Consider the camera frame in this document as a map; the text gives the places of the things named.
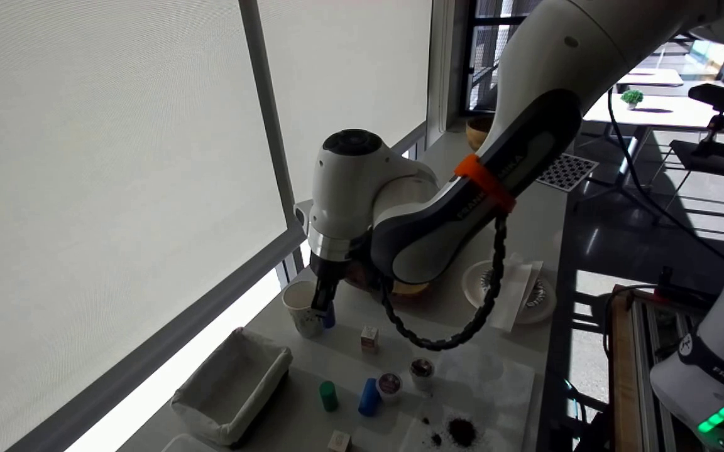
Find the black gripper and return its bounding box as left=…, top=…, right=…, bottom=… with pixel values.
left=310, top=250, right=353, bottom=318

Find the white cube with fish drawing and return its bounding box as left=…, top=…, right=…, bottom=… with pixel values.
left=359, top=323, right=383, bottom=353

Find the patterned paper cup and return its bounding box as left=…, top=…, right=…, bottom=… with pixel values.
left=283, top=278, right=333, bottom=341

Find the green cylinder block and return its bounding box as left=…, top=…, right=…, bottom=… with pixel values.
left=320, top=378, right=343, bottom=413

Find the maroon lid coffee pod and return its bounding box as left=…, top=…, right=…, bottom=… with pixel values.
left=377, top=371, right=405, bottom=401

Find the brown lid coffee pod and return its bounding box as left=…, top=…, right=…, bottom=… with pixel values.
left=410, top=357, right=439, bottom=390

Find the grey rectangular bin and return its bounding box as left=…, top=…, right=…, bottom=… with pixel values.
left=171, top=326, right=294, bottom=447

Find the white folded napkin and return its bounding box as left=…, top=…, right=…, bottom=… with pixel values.
left=495, top=259, right=548, bottom=334

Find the white window blind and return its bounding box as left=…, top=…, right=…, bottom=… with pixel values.
left=0, top=0, right=292, bottom=452
left=258, top=0, right=432, bottom=209

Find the black white checkerboard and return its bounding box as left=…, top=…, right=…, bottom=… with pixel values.
left=538, top=151, right=601, bottom=192

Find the white background table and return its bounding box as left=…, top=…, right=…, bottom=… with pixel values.
left=584, top=83, right=719, bottom=133

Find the black office chair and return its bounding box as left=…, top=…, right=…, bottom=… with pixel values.
left=669, top=81, right=724, bottom=182

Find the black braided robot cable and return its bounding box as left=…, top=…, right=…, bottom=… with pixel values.
left=375, top=211, right=513, bottom=353

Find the orange strap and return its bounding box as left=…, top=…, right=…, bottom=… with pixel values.
left=454, top=154, right=519, bottom=214

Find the grey window frame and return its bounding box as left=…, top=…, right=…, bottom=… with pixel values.
left=8, top=0, right=432, bottom=452

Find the brown metal cart frame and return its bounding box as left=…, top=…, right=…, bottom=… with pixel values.
left=608, top=283, right=675, bottom=452

